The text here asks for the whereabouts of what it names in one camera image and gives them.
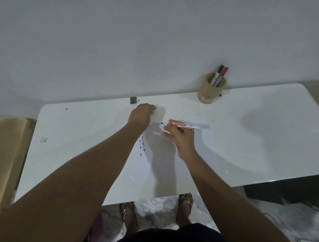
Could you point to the small torn sticker scrap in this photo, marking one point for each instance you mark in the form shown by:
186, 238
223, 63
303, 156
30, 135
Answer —
43, 139

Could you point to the black capped white marker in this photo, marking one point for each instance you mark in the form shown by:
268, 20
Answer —
219, 69

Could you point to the person's right hand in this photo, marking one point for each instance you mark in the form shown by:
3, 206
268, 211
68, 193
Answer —
184, 142

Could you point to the person's left foot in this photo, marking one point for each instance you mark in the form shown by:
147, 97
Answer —
130, 219

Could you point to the round wooden pen holder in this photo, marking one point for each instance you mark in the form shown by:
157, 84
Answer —
210, 93

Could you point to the person's foot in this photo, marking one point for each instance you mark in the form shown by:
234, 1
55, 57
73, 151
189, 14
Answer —
130, 219
184, 209

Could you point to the light wooden cabinet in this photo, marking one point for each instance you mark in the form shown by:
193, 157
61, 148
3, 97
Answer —
12, 154

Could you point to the white paper sheet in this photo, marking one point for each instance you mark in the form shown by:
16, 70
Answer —
169, 174

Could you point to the red capped white marker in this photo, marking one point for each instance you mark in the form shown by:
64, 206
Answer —
224, 72

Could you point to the blue capped white marker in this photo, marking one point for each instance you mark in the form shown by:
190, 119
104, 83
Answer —
193, 126

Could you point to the person's left forearm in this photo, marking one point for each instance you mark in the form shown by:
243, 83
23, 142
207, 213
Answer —
62, 194

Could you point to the person's right foot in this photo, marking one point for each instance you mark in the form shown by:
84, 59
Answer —
184, 209

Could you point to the black shorts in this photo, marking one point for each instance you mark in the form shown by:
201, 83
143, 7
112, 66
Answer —
174, 234

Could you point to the person's right forearm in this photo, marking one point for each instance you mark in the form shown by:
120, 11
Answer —
224, 204

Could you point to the person's left hand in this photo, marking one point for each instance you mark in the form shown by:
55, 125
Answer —
140, 116

